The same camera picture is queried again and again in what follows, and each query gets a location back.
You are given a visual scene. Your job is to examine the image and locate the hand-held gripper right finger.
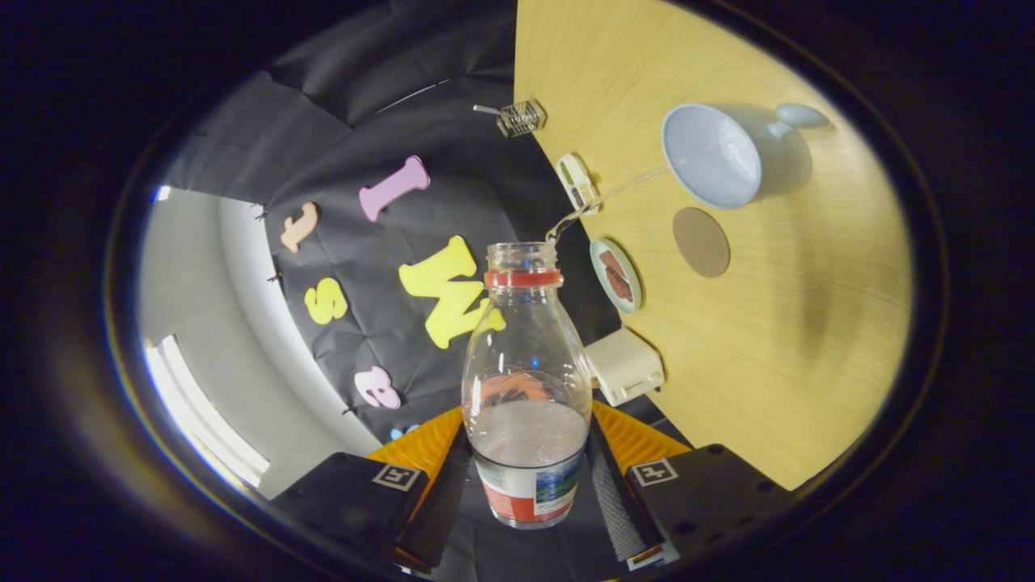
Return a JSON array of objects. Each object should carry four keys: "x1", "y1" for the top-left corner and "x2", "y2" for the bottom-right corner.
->
[{"x1": 589, "y1": 400, "x2": 797, "y2": 571}]

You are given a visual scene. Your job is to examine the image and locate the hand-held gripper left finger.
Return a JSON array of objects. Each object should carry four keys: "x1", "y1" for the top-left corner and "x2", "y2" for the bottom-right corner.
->
[{"x1": 271, "y1": 407, "x2": 470, "y2": 571}]

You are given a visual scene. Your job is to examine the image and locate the clear juice bottle red label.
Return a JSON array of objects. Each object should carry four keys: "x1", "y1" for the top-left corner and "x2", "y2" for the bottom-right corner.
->
[{"x1": 461, "y1": 241, "x2": 594, "y2": 530}]

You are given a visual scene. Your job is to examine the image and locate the round brown coaster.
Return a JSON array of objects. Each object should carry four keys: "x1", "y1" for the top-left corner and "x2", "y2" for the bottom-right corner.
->
[{"x1": 673, "y1": 207, "x2": 731, "y2": 279}]

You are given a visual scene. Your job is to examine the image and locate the pale blue cup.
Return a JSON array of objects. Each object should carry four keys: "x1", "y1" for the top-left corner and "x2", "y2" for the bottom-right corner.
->
[{"x1": 661, "y1": 102, "x2": 832, "y2": 211}]

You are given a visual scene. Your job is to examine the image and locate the white toaster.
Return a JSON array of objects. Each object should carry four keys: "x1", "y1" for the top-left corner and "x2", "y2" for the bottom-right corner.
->
[{"x1": 584, "y1": 327, "x2": 665, "y2": 407}]

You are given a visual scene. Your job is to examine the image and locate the wooden table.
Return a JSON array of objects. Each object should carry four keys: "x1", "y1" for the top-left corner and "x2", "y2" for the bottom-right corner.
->
[{"x1": 513, "y1": 0, "x2": 913, "y2": 491}]

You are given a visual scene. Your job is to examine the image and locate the pale green plate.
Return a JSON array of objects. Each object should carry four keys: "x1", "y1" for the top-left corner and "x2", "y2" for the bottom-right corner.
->
[{"x1": 589, "y1": 238, "x2": 643, "y2": 316}]

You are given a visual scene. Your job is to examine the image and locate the large ceiling light panel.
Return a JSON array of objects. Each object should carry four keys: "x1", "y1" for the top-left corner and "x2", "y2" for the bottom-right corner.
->
[{"x1": 144, "y1": 335, "x2": 270, "y2": 487}]

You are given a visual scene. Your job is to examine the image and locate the white divided condiment tray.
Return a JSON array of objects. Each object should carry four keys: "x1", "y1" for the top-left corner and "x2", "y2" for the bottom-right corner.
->
[{"x1": 556, "y1": 153, "x2": 601, "y2": 216}]

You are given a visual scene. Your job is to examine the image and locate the black backdrop cloth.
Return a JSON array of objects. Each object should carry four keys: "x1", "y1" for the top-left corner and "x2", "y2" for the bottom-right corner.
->
[{"x1": 166, "y1": 0, "x2": 696, "y2": 579}]

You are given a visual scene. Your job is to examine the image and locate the wire mesh utensil holder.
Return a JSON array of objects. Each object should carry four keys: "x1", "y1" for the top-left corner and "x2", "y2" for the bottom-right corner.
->
[{"x1": 496, "y1": 99, "x2": 547, "y2": 138}]

